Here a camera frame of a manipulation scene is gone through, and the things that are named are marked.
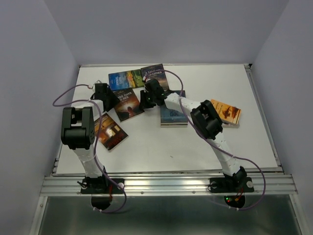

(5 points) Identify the Three Days to See book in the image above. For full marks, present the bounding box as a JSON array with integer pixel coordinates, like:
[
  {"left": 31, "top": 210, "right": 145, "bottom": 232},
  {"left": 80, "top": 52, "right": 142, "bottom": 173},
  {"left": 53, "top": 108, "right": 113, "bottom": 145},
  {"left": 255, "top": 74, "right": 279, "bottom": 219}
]
[{"left": 113, "top": 88, "right": 144, "bottom": 122}]

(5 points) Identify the Nineteen Eighty-Four blue book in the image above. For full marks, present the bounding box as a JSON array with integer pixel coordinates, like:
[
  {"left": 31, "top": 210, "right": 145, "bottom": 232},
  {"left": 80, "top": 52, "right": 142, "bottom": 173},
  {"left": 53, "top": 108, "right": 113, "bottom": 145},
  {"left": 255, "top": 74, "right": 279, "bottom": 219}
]
[{"left": 160, "top": 91, "right": 188, "bottom": 124}]

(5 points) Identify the orange Huckleberry Finn book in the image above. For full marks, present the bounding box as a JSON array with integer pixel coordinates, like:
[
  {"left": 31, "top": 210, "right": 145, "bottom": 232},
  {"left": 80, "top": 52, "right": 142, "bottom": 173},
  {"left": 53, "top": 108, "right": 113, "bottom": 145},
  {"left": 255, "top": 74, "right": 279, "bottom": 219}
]
[{"left": 210, "top": 99, "right": 242, "bottom": 127}]

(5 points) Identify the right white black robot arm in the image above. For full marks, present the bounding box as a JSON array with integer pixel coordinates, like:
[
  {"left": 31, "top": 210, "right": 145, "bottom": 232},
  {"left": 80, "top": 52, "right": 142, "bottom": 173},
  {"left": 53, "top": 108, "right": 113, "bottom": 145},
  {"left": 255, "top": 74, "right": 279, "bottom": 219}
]
[{"left": 140, "top": 79, "right": 248, "bottom": 193}]

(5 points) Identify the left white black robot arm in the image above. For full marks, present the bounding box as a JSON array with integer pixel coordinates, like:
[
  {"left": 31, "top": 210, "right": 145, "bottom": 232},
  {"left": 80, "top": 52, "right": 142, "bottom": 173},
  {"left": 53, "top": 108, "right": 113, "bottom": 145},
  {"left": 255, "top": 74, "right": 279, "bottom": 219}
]
[{"left": 61, "top": 83, "right": 123, "bottom": 194}]

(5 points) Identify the Tale of Two Cities book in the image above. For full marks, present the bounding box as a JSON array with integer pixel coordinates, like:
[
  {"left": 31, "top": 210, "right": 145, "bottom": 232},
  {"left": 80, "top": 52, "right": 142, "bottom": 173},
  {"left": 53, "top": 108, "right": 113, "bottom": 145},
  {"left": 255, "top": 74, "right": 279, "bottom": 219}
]
[{"left": 140, "top": 64, "right": 169, "bottom": 90}]

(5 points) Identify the Animal Farm blue book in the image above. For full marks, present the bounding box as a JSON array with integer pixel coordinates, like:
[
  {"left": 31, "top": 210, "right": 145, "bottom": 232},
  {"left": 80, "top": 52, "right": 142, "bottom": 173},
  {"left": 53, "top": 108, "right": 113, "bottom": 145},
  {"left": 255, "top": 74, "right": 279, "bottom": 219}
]
[{"left": 108, "top": 69, "right": 144, "bottom": 91}]

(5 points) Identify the dark red orange book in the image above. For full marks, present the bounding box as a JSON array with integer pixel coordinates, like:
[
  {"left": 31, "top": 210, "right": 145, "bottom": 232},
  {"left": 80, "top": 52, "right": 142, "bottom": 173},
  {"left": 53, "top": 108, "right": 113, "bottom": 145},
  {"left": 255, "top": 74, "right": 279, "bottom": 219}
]
[{"left": 94, "top": 113, "right": 128, "bottom": 151}]

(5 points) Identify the white table board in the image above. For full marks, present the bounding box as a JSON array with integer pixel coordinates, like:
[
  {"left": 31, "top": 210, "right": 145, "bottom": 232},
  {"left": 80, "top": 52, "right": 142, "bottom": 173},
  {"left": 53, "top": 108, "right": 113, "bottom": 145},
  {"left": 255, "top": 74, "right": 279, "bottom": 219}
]
[{"left": 56, "top": 64, "right": 282, "bottom": 175}]

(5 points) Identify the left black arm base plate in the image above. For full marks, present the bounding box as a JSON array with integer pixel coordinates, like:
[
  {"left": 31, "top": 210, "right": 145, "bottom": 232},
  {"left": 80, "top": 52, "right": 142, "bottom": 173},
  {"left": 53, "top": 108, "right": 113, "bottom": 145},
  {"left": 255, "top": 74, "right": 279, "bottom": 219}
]
[{"left": 77, "top": 177, "right": 122, "bottom": 194}]

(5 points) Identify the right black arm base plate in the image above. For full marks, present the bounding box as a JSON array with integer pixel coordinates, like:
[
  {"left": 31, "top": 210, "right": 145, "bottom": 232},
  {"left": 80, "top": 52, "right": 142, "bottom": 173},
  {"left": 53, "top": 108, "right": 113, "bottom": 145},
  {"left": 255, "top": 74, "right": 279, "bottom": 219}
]
[{"left": 208, "top": 177, "right": 254, "bottom": 193}]

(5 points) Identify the aluminium front rail frame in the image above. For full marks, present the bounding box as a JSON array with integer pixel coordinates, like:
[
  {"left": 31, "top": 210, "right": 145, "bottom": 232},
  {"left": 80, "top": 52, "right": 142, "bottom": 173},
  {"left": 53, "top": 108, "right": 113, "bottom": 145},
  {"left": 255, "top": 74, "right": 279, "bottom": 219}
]
[{"left": 31, "top": 64, "right": 311, "bottom": 235}]

